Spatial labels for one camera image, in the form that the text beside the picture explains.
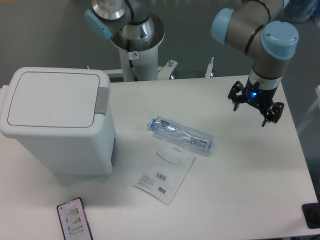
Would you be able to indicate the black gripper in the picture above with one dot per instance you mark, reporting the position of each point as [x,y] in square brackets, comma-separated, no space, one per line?
[258,98]

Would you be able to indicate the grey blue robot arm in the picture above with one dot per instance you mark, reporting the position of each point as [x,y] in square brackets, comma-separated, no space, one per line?
[253,30]

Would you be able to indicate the silver blue second robot arm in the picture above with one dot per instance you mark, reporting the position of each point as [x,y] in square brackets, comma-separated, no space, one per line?
[107,17]

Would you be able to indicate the white plastic trash can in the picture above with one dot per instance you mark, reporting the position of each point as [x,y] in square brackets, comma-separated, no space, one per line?
[65,151]

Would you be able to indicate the white trash can lid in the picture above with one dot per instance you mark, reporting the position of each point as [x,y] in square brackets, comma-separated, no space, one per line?
[53,99]

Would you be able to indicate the clear plastic water bottle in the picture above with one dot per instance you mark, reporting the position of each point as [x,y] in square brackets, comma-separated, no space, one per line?
[181,135]

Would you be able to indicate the blue plastic bag background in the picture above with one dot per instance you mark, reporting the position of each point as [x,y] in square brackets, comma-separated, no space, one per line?
[298,11]

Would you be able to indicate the clear plastic packaging bag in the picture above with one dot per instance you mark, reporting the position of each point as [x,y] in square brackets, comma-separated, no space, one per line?
[165,171]

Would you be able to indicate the black device at table edge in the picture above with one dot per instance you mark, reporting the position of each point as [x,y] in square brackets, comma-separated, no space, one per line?
[311,212]

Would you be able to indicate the grey lid push button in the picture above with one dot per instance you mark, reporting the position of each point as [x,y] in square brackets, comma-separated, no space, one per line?
[102,100]

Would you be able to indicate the black smartphone lit screen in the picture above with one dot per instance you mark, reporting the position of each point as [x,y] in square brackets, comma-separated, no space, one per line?
[73,220]

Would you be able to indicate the white clamp post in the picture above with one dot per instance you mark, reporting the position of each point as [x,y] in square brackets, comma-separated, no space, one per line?
[210,69]

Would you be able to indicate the white table frame bracket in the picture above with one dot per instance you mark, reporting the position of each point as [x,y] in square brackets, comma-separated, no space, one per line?
[166,72]

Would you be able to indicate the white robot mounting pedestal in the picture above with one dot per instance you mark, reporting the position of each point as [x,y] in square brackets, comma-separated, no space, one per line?
[138,49]

